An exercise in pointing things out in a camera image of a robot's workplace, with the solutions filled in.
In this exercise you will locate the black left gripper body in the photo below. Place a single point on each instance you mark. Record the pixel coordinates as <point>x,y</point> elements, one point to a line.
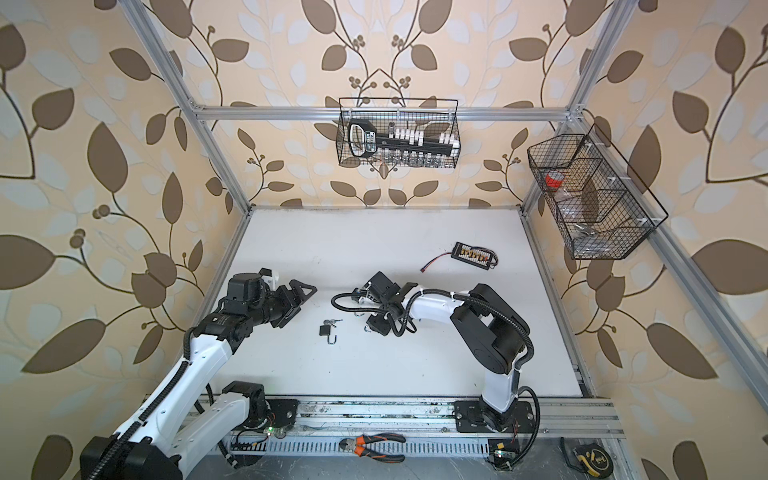
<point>279,304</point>

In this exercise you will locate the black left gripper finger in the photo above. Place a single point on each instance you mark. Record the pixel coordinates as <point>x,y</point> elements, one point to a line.
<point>301,290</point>
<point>291,307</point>

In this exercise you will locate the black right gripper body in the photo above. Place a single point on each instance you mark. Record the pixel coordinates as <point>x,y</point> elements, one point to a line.
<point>381,321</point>

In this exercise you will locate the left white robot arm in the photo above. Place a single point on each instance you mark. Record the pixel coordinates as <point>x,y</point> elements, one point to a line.
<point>171,432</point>

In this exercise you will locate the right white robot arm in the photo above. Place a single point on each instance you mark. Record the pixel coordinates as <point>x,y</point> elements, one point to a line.
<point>495,334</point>

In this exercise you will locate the black padlock keys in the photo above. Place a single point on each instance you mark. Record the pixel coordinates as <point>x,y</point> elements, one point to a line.
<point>333,322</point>

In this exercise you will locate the black padlock open shackle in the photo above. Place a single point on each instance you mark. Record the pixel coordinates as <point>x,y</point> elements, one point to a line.
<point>327,331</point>

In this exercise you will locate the black parallel charging board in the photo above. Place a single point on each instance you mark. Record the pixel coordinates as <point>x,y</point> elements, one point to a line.
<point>480,257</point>

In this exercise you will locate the yellow black tape measure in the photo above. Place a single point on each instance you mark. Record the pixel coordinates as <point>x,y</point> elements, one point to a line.
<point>594,461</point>

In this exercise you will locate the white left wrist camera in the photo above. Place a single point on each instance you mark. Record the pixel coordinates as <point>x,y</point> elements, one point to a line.
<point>270,276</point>

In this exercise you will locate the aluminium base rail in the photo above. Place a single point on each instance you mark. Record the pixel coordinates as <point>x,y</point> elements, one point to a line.
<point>436,416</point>

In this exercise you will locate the black socket holder rail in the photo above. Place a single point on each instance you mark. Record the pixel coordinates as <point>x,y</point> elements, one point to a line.
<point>365,140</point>

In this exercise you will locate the back wire basket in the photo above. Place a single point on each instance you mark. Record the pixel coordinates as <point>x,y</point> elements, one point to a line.
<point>432,114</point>

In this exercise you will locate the side wire basket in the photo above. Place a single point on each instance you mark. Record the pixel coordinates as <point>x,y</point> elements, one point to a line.
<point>605,207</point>

